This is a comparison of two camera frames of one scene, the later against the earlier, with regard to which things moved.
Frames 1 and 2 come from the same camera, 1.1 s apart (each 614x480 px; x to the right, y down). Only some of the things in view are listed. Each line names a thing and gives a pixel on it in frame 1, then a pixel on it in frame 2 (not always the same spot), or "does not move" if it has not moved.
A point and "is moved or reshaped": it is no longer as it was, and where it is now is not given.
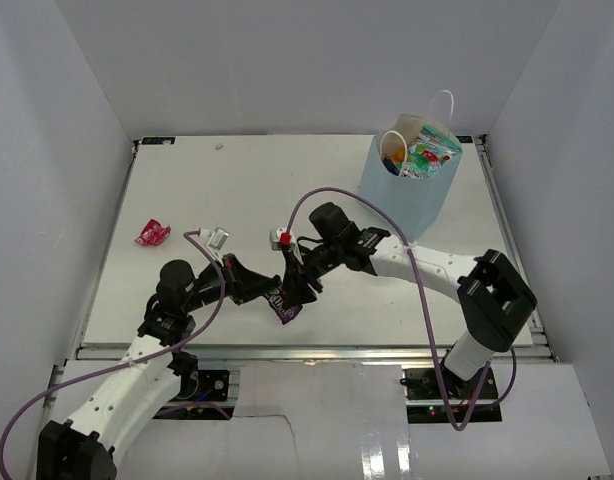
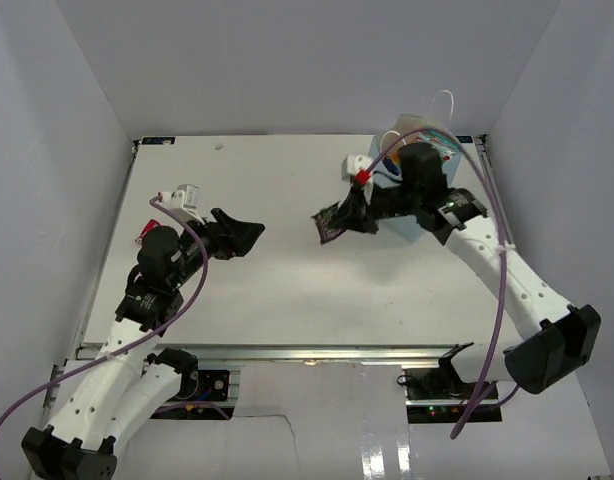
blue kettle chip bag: x=390 y=166 does not move
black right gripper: x=295 y=288 → x=358 y=213
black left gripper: x=256 y=284 → x=239 y=239
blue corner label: x=157 y=140 does not move
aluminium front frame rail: x=314 y=352 does not move
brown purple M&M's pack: x=286 y=310 is moved or reshaped
